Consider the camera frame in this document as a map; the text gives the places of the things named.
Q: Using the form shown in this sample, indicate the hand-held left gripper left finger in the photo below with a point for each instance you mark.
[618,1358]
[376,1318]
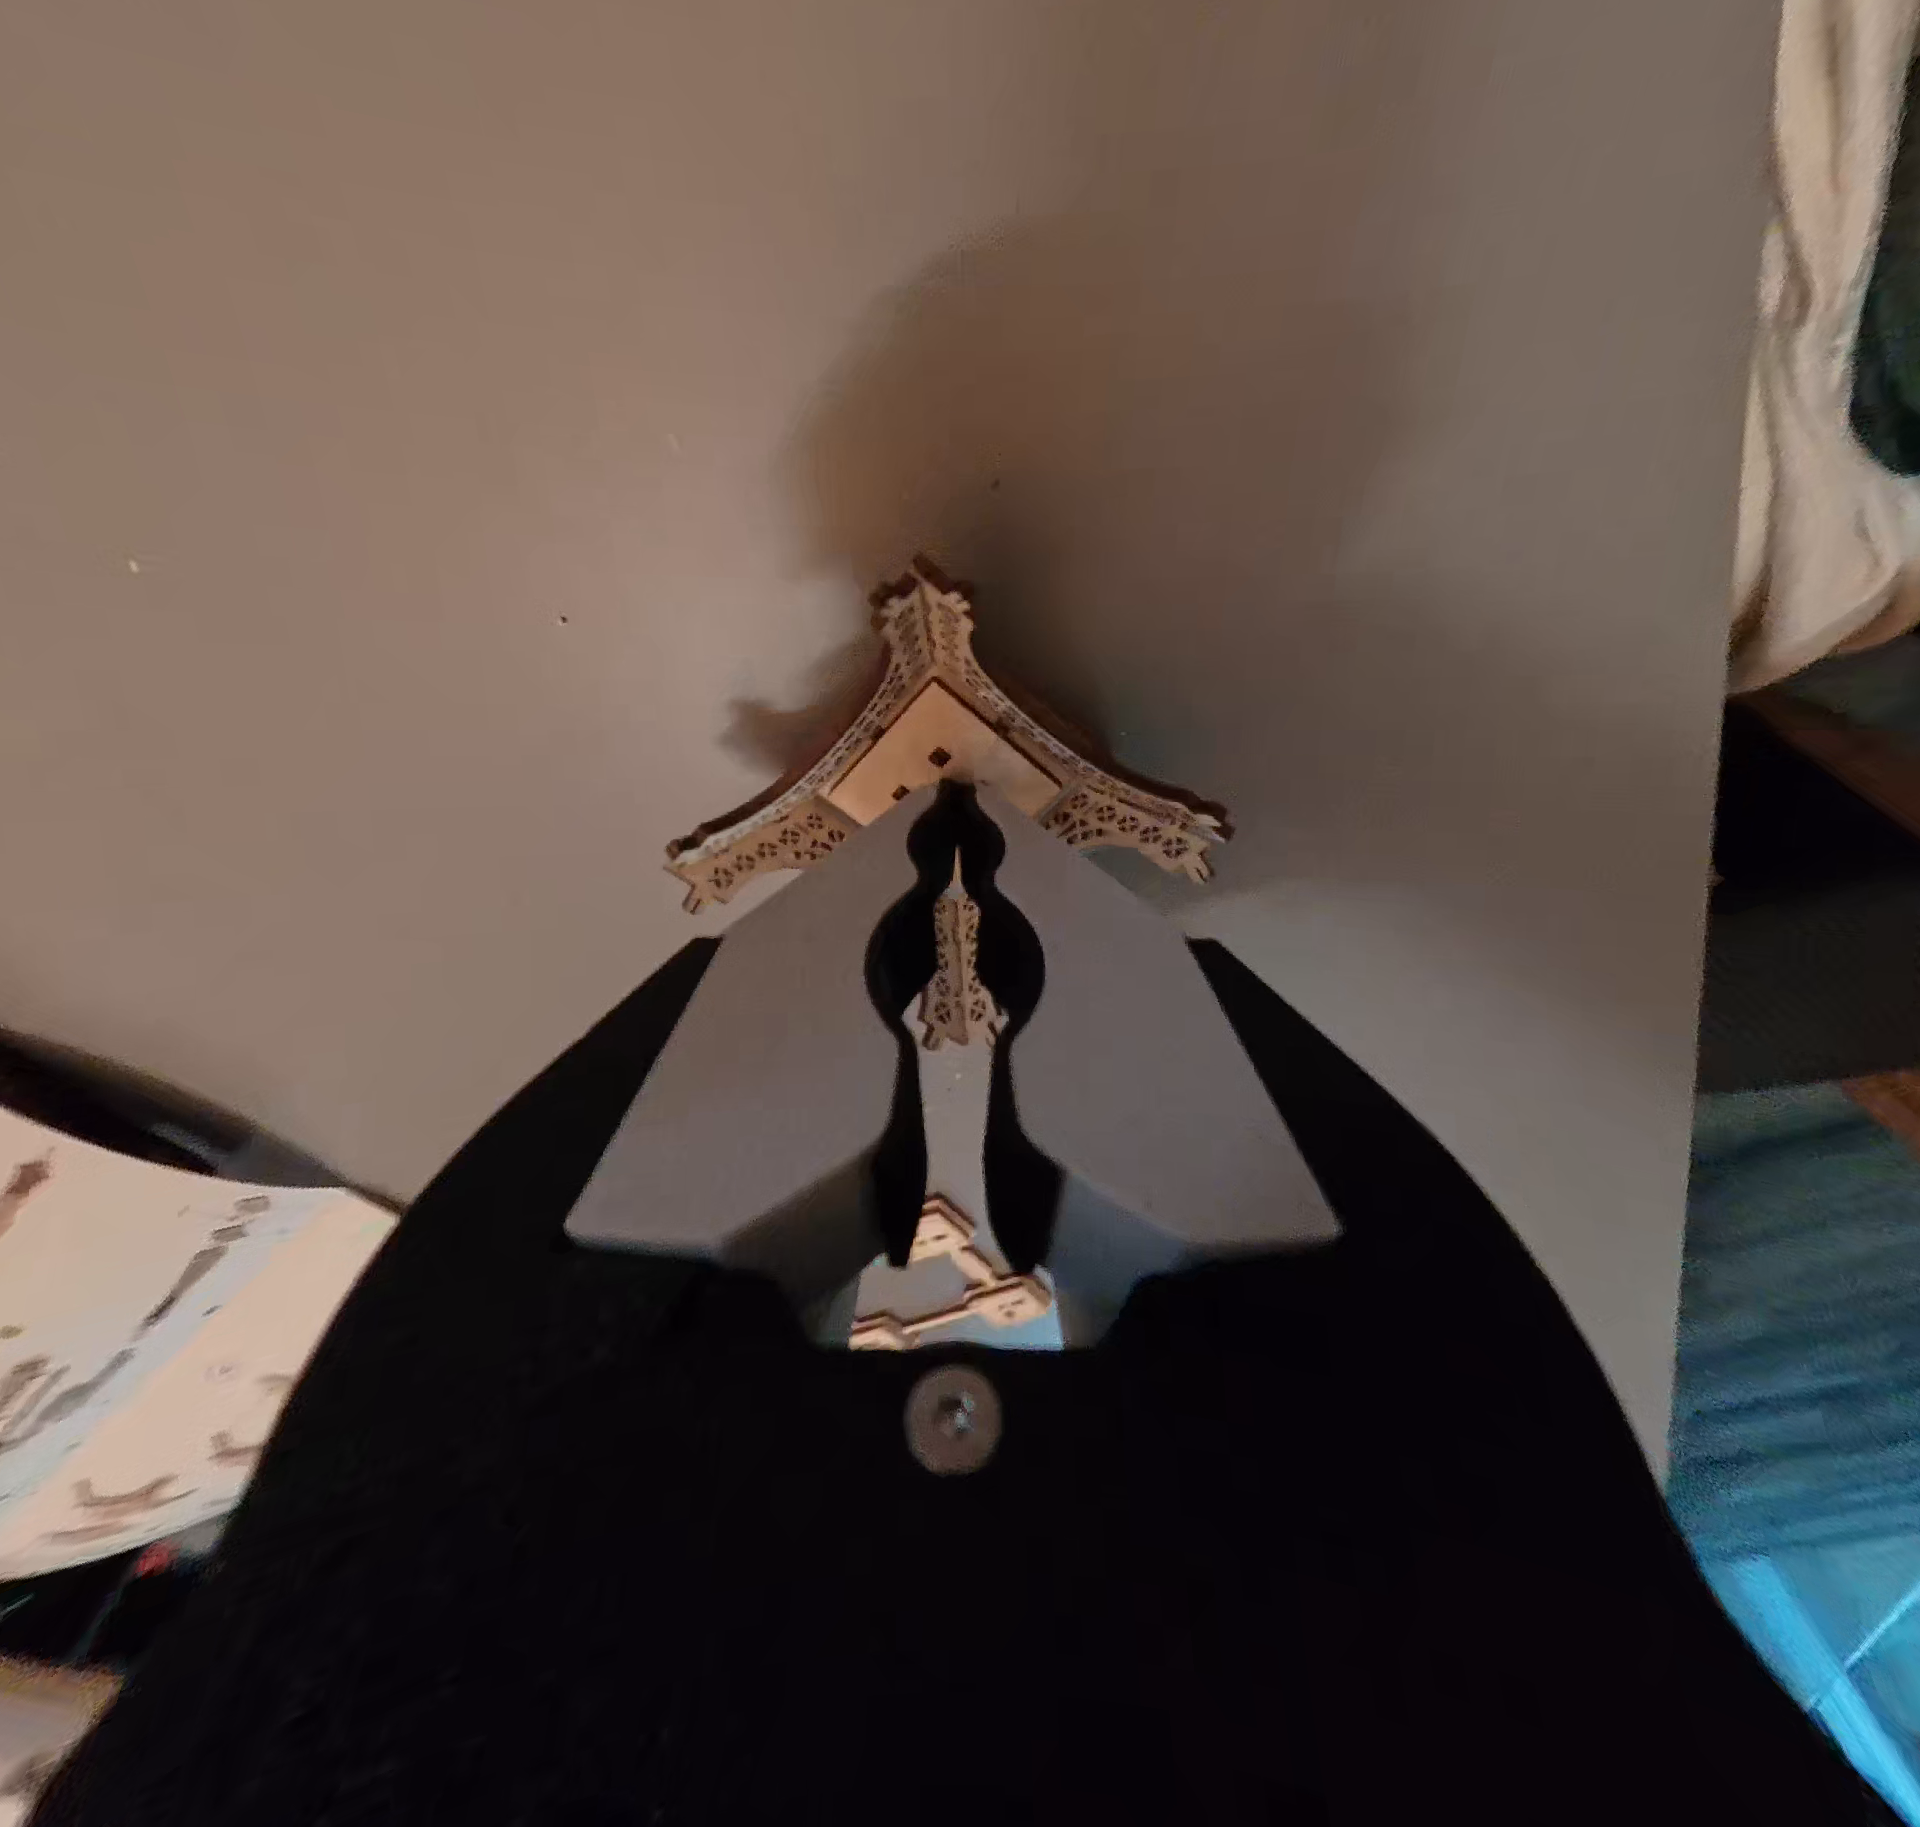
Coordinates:
[749,1089]

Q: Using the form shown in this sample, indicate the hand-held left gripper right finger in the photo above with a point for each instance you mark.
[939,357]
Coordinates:
[1159,1089]

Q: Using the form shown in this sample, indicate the wooden tower spire piece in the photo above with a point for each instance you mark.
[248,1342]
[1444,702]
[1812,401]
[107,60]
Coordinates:
[959,988]

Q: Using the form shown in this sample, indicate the wooden Eiffel tower model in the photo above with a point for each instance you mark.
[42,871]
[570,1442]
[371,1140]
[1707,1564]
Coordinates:
[901,763]

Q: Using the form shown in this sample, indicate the grey desk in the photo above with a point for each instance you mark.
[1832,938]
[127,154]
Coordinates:
[451,357]

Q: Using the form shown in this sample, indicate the dark rounded object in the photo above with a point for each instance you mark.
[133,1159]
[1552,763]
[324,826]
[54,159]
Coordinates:
[180,1107]

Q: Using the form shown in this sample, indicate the white instruction leaflet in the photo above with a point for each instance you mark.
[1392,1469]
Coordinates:
[120,1330]

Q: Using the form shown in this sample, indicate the cream cloth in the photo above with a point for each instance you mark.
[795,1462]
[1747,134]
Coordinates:
[1812,357]

